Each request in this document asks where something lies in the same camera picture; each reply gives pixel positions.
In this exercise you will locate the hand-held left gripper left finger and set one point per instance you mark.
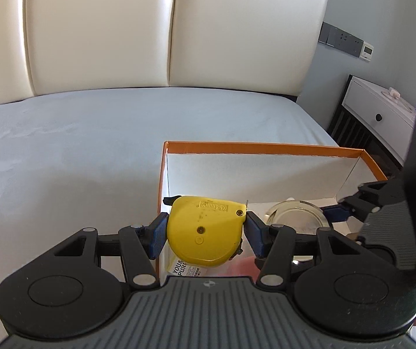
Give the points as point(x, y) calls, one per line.
point(158, 236)

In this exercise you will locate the white wall thermostat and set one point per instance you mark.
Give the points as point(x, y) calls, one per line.
point(367, 51)

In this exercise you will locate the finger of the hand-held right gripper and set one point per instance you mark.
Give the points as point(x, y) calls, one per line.
point(335, 212)

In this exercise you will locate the white and black nightstand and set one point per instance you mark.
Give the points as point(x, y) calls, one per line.
point(364, 105)

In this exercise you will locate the white printed card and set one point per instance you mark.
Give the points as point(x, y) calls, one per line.
point(186, 267)

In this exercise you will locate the orange box with white inside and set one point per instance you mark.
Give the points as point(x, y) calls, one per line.
point(266, 174)

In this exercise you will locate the cream padded headboard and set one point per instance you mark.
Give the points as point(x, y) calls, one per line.
point(229, 36)

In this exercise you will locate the grey wall switch panel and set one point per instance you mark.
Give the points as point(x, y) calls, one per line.
point(340, 39)

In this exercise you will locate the yellow tape measure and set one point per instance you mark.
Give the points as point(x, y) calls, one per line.
point(200, 236)

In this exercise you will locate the clear tape roll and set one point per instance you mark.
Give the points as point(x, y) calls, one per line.
point(295, 214)

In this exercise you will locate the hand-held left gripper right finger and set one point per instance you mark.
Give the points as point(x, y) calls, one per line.
point(255, 234)

